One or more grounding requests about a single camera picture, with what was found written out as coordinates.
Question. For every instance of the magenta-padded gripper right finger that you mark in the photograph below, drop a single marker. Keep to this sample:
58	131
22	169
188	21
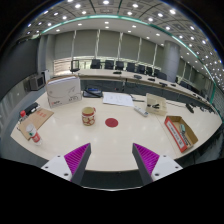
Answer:
146	159

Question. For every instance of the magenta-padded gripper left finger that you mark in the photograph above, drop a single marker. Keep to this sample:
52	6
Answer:
76	159

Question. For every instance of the open cardboard box red side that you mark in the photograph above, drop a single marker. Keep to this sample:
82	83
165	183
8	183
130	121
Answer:
178	133

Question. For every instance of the red floral ceramic mug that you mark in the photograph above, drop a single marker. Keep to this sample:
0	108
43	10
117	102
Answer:
88	116

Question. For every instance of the flat round red coaster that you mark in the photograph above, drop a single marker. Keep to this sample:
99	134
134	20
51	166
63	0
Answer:
111	122

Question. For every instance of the black binder clips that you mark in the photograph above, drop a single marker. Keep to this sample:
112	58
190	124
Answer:
155	106

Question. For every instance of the brown paper envelope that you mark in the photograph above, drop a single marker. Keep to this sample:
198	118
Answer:
35	122

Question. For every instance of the white desk organizer box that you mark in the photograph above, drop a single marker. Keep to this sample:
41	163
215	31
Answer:
156	100

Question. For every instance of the black pen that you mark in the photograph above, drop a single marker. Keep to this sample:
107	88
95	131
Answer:
137	99

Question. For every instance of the white paper sheet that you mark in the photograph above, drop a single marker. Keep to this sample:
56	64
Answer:
118	99

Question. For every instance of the black desk microphone base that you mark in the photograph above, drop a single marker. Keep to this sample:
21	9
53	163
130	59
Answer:
189	108

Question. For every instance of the black rectangular case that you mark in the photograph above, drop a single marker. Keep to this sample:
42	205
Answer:
30	108

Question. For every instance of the white paper ream box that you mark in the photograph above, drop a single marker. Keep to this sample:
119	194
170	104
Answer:
63	91

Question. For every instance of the small red-capped bottle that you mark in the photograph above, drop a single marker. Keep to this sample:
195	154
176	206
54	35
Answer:
22	115

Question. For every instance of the group of black table microphones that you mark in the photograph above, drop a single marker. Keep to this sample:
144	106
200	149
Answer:
137	76

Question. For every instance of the grey box monitor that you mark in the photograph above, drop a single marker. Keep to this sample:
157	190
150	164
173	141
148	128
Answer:
36	82

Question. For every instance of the row of black office chairs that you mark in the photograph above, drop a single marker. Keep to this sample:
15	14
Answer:
119	65

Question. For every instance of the group of round ceiling lights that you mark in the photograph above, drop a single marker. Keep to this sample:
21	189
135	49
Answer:
106	2

